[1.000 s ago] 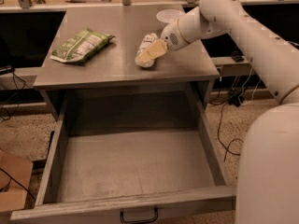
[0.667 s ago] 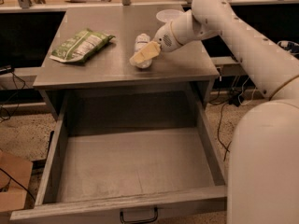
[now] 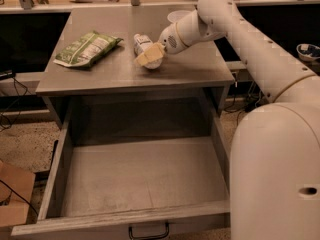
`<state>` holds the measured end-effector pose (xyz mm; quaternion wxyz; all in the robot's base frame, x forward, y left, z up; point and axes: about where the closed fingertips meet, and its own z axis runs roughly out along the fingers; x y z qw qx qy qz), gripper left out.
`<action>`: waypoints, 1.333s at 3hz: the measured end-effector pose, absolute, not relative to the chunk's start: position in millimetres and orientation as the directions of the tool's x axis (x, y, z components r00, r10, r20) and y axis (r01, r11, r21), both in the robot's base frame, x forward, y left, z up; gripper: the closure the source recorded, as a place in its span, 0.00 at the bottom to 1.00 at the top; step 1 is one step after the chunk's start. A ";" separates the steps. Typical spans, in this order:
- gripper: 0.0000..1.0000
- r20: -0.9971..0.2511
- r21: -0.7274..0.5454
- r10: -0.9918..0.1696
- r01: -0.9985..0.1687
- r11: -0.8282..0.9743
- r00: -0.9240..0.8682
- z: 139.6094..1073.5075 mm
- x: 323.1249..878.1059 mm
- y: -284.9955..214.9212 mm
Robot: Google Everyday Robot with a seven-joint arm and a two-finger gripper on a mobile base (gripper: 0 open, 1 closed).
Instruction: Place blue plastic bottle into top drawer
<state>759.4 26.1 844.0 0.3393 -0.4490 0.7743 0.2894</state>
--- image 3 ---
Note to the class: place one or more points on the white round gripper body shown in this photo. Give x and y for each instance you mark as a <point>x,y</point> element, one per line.
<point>169,40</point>

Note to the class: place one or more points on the black metal drawer handle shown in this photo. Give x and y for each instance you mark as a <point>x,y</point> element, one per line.
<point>149,232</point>

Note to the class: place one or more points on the white ceramic bowl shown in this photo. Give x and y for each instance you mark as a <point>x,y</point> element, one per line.
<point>177,15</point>

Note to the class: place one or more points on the blue patterned bowl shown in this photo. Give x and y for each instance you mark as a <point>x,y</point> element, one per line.
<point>308,52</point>

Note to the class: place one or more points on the brown cardboard box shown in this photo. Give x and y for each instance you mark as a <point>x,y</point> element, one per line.
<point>16,187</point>

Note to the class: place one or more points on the green snack bag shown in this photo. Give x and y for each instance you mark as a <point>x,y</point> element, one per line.
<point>86,50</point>

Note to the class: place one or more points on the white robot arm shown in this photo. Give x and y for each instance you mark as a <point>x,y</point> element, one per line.
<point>274,171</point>

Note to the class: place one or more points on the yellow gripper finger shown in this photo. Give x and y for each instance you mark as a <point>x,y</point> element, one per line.
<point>150,55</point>

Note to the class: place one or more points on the open grey top drawer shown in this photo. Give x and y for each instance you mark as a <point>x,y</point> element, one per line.
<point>133,164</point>

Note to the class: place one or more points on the clear plastic bottle white label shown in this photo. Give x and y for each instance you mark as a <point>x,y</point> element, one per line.
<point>140,40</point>

